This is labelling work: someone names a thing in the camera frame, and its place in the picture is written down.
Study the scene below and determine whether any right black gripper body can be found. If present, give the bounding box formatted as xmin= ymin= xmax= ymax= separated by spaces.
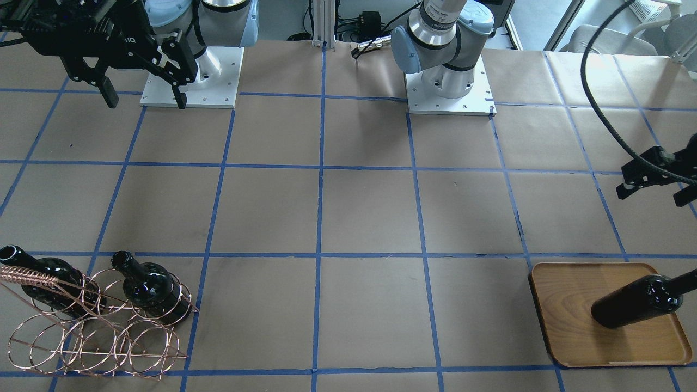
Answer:
xmin=2 ymin=1 xmax=162 ymax=81

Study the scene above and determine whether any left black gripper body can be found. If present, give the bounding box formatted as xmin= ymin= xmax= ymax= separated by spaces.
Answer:
xmin=656 ymin=134 xmax=696 ymax=182

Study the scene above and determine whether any dark wine bottle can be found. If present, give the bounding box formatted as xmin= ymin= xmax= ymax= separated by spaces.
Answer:
xmin=591 ymin=269 xmax=696 ymax=328
xmin=111 ymin=250 xmax=191 ymax=326
xmin=1 ymin=244 xmax=99 ymax=320

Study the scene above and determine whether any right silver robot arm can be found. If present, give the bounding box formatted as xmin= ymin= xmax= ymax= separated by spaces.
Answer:
xmin=2 ymin=1 xmax=258 ymax=109

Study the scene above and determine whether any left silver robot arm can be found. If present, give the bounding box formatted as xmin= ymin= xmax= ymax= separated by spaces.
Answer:
xmin=106 ymin=1 xmax=695 ymax=206

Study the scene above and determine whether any wooden tray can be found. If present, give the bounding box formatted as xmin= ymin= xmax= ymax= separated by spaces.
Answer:
xmin=529 ymin=262 xmax=694 ymax=368

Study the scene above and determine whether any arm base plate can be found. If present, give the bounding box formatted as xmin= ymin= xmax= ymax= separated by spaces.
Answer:
xmin=139 ymin=46 xmax=246 ymax=109
xmin=404 ymin=56 xmax=497 ymax=117

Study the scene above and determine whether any left arm gripper cable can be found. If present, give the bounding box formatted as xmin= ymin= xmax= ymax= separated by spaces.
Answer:
xmin=579 ymin=0 xmax=697 ymax=185

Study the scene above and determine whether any aluminium frame post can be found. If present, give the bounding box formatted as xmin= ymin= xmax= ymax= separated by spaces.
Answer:
xmin=310 ymin=0 xmax=338 ymax=51

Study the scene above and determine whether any copper wire bottle basket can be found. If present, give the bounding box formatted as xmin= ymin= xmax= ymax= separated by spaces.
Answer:
xmin=2 ymin=266 xmax=187 ymax=379

